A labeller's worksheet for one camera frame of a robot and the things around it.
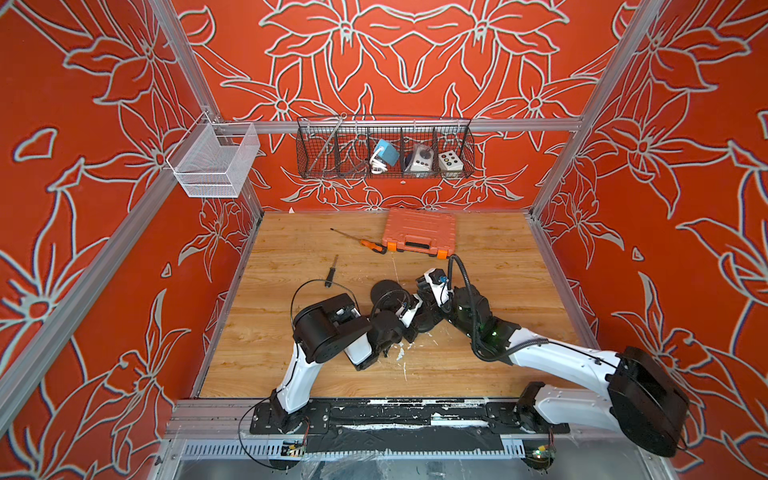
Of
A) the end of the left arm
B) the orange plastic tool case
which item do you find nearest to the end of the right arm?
the end of the left arm

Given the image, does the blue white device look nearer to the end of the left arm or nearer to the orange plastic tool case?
the orange plastic tool case

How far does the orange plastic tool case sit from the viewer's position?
106cm

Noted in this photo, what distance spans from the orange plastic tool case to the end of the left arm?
0.91ft

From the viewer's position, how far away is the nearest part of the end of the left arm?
2.58 ft

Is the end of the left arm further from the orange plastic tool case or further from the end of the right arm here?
the orange plastic tool case

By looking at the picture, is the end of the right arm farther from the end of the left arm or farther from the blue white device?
the blue white device
